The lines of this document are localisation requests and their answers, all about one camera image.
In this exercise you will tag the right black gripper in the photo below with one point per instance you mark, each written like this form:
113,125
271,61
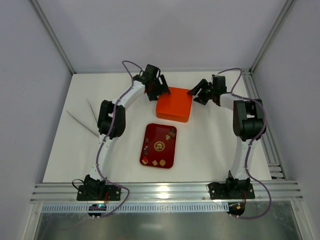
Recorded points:
205,90

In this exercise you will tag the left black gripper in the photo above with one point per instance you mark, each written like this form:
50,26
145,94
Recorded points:
155,86

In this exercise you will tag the orange box lid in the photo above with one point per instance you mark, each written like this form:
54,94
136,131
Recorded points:
178,102

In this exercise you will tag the orange chocolate box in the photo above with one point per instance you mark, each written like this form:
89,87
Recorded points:
173,117

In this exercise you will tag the metal tongs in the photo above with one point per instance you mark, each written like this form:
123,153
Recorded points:
85,116

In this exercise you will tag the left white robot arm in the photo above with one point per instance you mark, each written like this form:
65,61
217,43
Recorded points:
111,124

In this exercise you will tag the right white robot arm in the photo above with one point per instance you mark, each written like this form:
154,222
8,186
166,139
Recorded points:
248,123

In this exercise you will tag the brown rectangular chocolate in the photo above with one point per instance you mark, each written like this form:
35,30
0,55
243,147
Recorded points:
172,134

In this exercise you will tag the red lacquer tray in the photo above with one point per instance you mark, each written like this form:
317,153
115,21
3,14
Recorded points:
158,147

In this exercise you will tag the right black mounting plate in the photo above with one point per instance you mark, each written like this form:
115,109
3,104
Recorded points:
221,191

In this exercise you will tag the black mounting plate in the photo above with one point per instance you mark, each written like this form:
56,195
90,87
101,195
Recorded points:
112,193
221,191

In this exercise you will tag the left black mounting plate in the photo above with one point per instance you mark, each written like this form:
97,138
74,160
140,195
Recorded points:
112,193

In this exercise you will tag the slotted cable duct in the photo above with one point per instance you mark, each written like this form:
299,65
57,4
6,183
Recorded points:
135,207

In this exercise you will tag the aluminium rail frame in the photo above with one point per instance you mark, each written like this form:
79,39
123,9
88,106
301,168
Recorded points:
279,190

